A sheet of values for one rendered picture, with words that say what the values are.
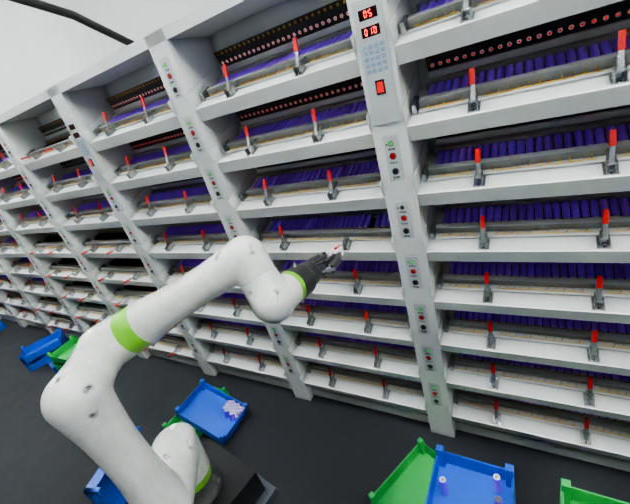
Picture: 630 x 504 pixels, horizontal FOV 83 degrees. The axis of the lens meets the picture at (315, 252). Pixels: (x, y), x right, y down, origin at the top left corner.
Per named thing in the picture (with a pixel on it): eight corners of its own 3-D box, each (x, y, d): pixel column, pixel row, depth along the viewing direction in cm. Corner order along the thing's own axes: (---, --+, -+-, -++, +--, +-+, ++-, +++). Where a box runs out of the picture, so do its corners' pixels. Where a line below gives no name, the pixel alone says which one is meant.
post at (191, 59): (310, 401, 182) (161, 27, 110) (295, 397, 187) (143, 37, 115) (327, 371, 197) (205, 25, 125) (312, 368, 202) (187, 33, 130)
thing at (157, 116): (184, 126, 128) (158, 90, 119) (96, 152, 160) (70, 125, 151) (212, 97, 140) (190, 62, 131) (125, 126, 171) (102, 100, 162)
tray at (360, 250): (399, 261, 116) (391, 241, 110) (257, 259, 148) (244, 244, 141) (410, 217, 127) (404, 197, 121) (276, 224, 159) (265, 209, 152)
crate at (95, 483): (107, 517, 156) (122, 518, 154) (82, 491, 148) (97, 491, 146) (145, 452, 182) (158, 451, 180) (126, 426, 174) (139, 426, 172)
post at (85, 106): (215, 376, 219) (56, 84, 147) (204, 373, 224) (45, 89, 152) (235, 353, 234) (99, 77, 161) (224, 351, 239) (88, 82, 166)
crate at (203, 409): (248, 411, 188) (247, 403, 183) (223, 446, 173) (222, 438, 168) (203, 386, 197) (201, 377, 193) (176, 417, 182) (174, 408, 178)
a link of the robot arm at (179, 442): (166, 514, 103) (139, 471, 95) (175, 464, 117) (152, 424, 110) (210, 499, 104) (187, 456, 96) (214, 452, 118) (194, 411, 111)
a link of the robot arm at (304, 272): (302, 268, 91) (274, 267, 96) (310, 308, 95) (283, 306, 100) (313, 259, 96) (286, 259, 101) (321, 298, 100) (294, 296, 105)
